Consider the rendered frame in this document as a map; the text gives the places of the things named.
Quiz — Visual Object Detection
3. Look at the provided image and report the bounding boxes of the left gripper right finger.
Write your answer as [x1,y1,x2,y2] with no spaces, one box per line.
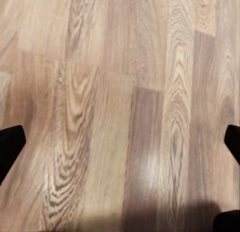
[224,125,240,165]

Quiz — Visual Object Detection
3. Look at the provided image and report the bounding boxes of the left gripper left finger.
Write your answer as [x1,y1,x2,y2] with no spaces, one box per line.
[0,125,26,185]

